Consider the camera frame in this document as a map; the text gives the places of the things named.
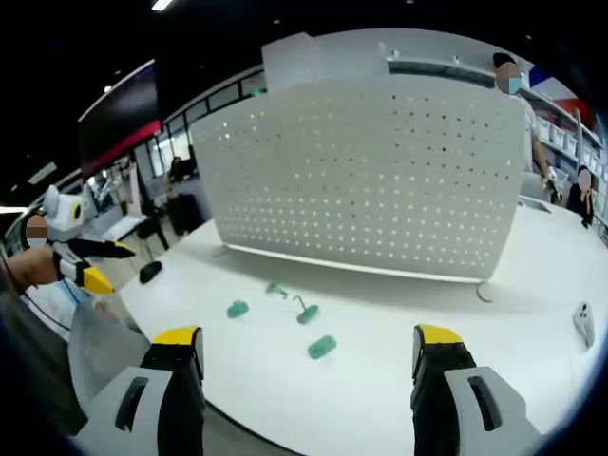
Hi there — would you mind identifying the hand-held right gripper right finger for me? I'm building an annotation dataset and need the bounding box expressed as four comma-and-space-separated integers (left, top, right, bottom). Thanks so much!
409, 324, 543, 456

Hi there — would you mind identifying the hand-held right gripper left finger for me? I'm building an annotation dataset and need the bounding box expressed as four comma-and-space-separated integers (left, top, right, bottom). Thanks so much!
74, 325, 208, 456

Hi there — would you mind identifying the green hook assembly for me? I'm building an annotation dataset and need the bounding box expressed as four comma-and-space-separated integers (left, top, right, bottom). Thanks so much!
291, 294, 321, 326

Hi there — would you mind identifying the person's left hand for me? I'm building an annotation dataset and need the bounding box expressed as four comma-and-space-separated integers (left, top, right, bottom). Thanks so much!
9, 247, 62, 291

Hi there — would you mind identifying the person's white shirt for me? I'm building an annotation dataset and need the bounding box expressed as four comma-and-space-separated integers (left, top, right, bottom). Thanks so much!
22, 278, 96, 341

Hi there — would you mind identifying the small black case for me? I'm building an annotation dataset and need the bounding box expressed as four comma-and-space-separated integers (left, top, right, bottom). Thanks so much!
138, 261, 163, 285

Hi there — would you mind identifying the grey translucent chair back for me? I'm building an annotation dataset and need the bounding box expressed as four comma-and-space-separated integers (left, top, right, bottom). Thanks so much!
67, 296, 149, 412

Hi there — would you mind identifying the white handheld device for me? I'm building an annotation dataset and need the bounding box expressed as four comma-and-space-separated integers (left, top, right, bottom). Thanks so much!
572, 301, 597, 349

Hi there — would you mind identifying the white tray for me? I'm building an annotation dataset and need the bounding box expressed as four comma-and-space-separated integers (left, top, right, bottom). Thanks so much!
516, 194, 555, 216

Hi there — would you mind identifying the white perforated pegboard panel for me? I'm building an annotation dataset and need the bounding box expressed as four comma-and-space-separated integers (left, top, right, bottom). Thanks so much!
188, 74, 527, 303

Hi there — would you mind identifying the storage shelf with white bins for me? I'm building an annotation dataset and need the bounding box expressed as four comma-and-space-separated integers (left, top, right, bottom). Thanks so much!
527, 87, 608, 196

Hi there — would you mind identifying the white cabinet box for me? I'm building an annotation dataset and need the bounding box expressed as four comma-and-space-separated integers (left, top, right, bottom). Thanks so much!
260, 27, 536, 99

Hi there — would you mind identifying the thin black cable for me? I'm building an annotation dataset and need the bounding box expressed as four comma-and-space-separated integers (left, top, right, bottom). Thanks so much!
2, 254, 77, 336

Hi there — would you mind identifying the large dark wall screen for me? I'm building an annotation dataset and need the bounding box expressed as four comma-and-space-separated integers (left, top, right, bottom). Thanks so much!
77, 58, 163, 178

